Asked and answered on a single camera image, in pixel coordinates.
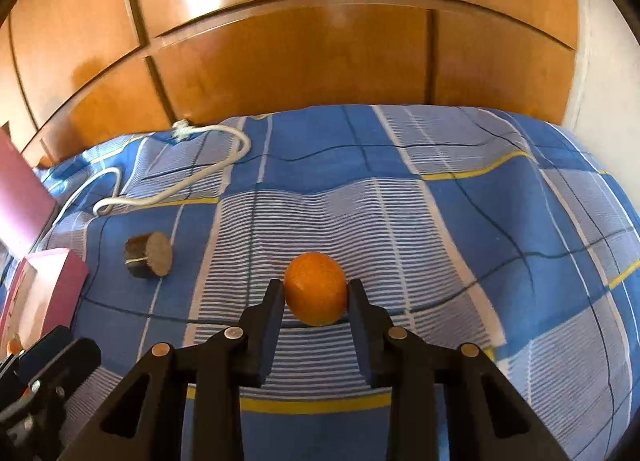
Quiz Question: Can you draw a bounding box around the wooden wardrobe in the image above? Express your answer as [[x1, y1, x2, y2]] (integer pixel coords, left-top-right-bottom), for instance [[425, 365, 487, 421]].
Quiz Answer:
[[0, 0, 587, 168]]

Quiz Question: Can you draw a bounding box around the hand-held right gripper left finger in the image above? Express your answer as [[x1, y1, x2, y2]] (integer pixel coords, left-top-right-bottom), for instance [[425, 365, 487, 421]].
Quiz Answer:
[[57, 278, 285, 461]]

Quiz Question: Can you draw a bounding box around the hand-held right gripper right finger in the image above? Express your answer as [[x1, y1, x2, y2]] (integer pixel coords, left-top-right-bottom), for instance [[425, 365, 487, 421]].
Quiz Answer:
[[347, 278, 571, 461]]

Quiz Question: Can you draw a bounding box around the blue plaid blanket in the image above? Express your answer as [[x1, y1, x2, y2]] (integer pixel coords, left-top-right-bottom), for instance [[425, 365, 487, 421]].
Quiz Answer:
[[27, 104, 640, 461]]

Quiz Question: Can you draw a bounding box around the small smooth orange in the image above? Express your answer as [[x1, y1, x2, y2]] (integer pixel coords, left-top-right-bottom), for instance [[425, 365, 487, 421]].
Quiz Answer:
[[283, 252, 349, 327]]

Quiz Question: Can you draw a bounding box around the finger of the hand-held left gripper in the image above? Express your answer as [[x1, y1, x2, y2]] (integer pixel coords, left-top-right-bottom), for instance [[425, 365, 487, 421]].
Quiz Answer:
[[19, 325, 72, 368], [34, 338, 103, 393]]

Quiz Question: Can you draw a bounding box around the white power cable with plug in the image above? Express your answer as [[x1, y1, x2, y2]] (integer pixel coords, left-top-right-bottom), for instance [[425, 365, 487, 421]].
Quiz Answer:
[[52, 120, 252, 222]]

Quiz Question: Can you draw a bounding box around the pink box with lid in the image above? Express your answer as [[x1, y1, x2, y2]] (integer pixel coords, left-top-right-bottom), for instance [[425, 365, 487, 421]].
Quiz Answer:
[[0, 125, 91, 344]]

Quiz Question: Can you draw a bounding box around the dark brown cylinder block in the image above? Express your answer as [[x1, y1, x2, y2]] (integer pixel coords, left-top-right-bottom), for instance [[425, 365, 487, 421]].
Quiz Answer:
[[123, 232, 173, 280]]

